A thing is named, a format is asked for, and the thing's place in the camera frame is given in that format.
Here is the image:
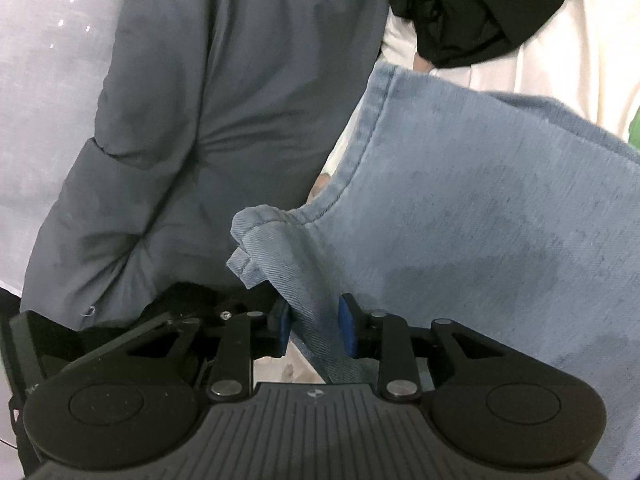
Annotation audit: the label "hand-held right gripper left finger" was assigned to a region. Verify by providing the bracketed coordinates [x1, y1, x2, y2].
[127, 300, 293, 403]

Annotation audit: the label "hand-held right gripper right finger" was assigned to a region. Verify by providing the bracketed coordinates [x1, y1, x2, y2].
[337, 292, 518, 403]

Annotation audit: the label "light blue denim pants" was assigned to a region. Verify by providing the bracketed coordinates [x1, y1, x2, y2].
[227, 60, 640, 480]

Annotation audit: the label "grey quilted cushion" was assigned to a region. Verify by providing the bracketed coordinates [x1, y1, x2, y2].
[21, 0, 391, 333]

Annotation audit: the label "black cloth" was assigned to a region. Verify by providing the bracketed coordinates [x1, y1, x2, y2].
[375, 0, 576, 68]

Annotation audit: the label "cream bear print bed sheet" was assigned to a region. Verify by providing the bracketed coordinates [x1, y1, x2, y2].
[252, 0, 640, 386]

